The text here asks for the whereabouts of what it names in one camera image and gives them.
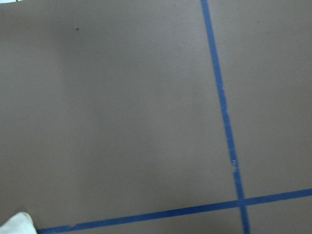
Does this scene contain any cream long-sleeve cat shirt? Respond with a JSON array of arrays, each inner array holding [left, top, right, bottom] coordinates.
[[0, 212, 37, 234]]

